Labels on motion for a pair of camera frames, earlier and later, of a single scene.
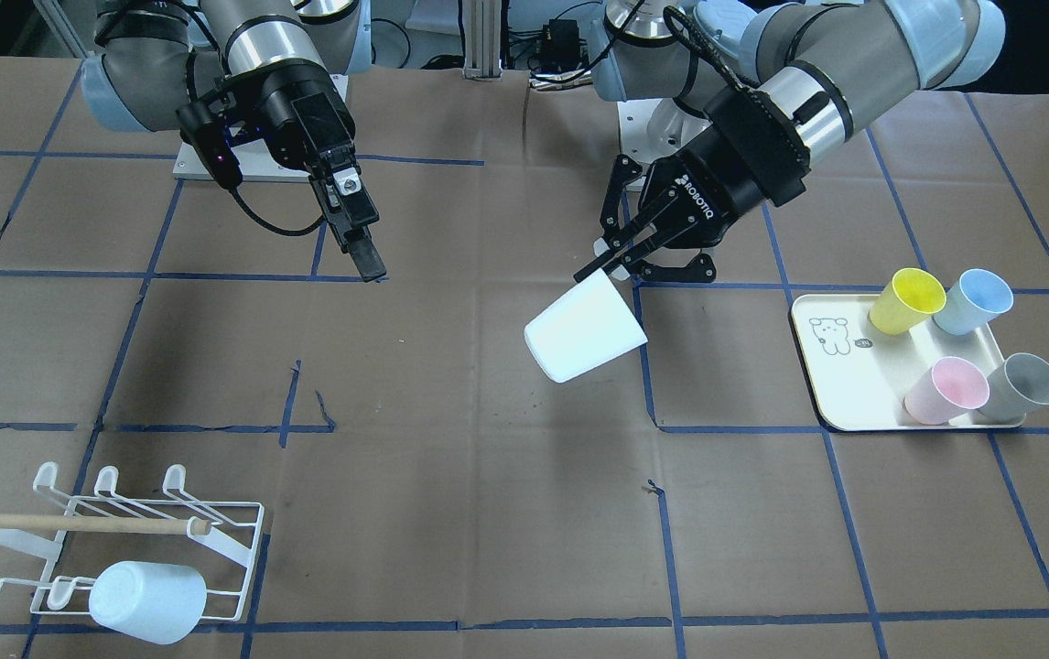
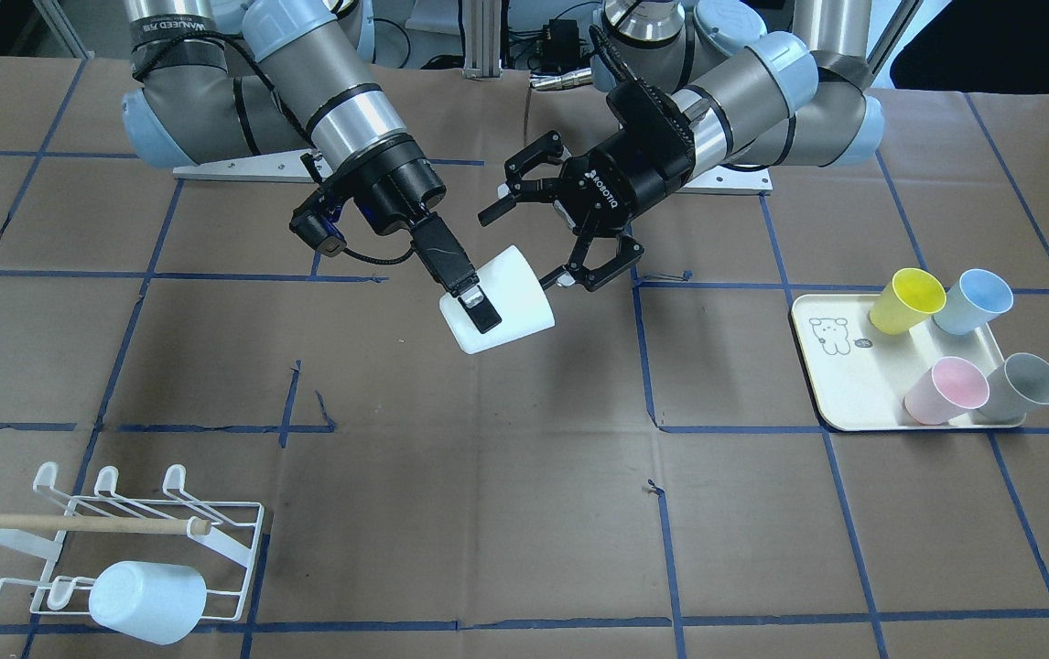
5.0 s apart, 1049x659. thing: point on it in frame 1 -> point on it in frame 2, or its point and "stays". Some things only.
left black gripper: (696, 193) -> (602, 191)
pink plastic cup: (950, 388) stays
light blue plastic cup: (152, 601) stays
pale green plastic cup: (587, 327) -> (513, 288)
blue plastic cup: (974, 299) stays
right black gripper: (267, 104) -> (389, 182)
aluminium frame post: (482, 34) stays
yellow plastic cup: (906, 302) stays
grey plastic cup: (1021, 383) stays
